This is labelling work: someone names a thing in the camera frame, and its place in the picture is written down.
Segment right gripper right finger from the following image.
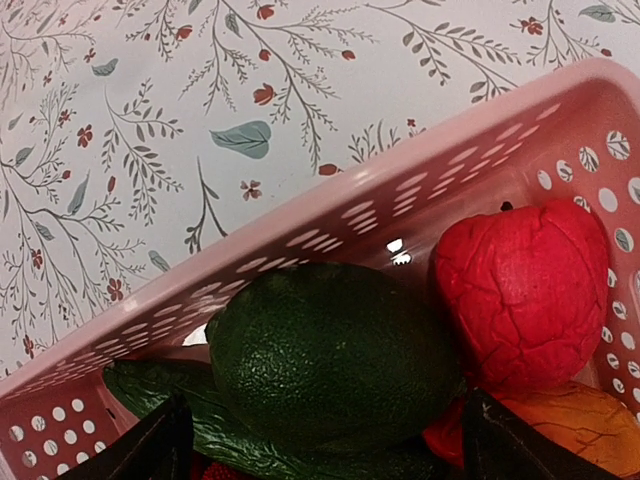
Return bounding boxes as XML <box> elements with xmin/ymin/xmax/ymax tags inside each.
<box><xmin>462</xmin><ymin>388</ymin><xmax>616</xmax><ymax>480</ymax></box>

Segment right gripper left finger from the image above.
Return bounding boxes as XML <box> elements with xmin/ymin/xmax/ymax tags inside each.
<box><xmin>60</xmin><ymin>394</ymin><xmax>194</xmax><ymax>480</ymax></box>

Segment red lychee bunch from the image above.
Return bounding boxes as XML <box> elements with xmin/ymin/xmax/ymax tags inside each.
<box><xmin>190</xmin><ymin>452</ymin><xmax>238</xmax><ymax>480</ymax></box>

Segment red bumpy fruit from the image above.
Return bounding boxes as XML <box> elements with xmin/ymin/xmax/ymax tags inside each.
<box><xmin>433</xmin><ymin>199</ymin><xmax>609</xmax><ymax>390</ymax></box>

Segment pink perforated plastic basket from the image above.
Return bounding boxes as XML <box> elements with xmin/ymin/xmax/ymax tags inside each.
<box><xmin>1</xmin><ymin>59</ymin><xmax>639</xmax><ymax>479</ymax></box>

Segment green cucumber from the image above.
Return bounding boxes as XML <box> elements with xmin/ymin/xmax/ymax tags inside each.
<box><xmin>102</xmin><ymin>359</ymin><xmax>451</xmax><ymax>480</ymax></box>

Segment orange red mango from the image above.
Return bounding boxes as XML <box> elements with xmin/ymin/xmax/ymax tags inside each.
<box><xmin>423</xmin><ymin>381</ymin><xmax>639</xmax><ymax>479</ymax></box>

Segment floral tablecloth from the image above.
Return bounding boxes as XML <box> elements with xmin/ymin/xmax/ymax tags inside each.
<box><xmin>1</xmin><ymin>1</ymin><xmax>639</xmax><ymax>377</ymax></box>

